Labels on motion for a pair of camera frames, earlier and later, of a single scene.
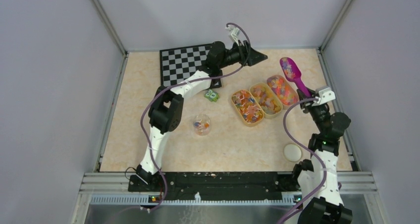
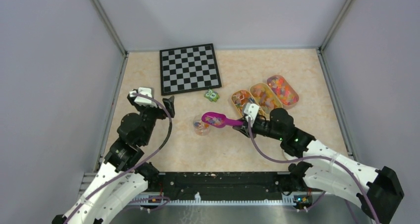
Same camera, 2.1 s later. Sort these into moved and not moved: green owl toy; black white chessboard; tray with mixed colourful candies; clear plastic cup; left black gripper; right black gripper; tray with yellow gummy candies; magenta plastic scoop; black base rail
Moved: right black gripper; magenta plastic scoop; left black gripper
Not moved: tray with yellow gummy candies; tray with mixed colourful candies; black base rail; clear plastic cup; black white chessboard; green owl toy
